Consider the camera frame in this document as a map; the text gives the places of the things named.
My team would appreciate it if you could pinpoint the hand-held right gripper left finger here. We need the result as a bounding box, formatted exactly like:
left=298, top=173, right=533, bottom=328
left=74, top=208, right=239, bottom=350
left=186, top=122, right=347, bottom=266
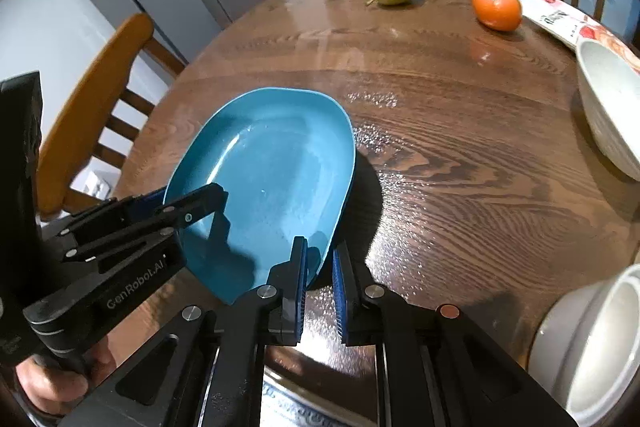
left=65, top=237, right=308, bottom=427

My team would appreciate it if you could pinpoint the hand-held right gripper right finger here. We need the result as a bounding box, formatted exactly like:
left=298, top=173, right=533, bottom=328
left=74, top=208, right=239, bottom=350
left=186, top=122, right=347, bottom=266
left=332, top=242, right=576, bottom=427

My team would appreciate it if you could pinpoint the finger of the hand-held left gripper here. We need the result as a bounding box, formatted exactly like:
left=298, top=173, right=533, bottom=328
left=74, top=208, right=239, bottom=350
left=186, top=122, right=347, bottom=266
left=60, top=183, right=229, bottom=264
left=42, top=188, right=168, bottom=240

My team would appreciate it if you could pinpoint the blue oval plate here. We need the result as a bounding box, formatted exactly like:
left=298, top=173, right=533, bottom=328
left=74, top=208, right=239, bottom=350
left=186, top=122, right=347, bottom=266
left=163, top=87, right=357, bottom=306

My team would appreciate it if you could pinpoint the large cream bowl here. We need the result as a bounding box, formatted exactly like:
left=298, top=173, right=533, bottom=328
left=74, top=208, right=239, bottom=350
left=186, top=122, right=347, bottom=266
left=527, top=277, right=626, bottom=408

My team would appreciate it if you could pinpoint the white ribbed bowl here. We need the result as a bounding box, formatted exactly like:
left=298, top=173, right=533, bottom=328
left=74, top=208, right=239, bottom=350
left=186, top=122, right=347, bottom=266
left=576, top=39, right=640, bottom=182

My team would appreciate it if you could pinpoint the person's left hand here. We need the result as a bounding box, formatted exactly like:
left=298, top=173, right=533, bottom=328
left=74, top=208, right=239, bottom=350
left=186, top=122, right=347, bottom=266
left=15, top=337, right=117, bottom=415

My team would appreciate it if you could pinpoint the orange tangerine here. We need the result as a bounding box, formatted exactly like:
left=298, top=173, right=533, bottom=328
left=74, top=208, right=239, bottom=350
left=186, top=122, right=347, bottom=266
left=472, top=0, right=523, bottom=32

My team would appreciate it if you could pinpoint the white printed snack bag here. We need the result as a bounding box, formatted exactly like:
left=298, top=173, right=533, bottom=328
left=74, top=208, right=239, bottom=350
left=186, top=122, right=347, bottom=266
left=516, top=0, right=640, bottom=72

